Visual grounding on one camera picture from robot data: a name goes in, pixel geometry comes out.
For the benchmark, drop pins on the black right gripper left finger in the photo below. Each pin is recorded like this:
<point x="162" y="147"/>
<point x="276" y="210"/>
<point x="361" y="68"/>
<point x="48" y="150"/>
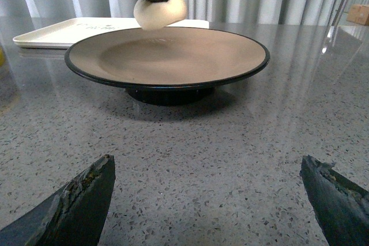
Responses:
<point x="73" y="215"/>

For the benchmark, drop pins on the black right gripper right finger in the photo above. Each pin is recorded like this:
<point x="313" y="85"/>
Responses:
<point x="340" y="205"/>

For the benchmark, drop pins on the white steamed bun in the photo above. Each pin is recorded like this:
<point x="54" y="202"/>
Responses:
<point x="156" y="15"/>

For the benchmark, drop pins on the brown plate with black rim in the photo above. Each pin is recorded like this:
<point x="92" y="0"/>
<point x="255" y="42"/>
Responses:
<point x="169" y="66"/>

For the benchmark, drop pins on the white rectangular tray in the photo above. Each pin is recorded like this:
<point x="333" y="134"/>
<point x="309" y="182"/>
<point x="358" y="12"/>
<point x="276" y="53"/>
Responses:
<point x="64" y="34"/>

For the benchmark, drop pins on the wooden steamer with yellow rims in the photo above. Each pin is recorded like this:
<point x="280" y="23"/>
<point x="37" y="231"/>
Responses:
<point x="3" y="66"/>

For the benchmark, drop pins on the cardboard box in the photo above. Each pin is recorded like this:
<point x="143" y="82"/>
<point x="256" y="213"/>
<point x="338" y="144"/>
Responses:
<point x="358" y="14"/>

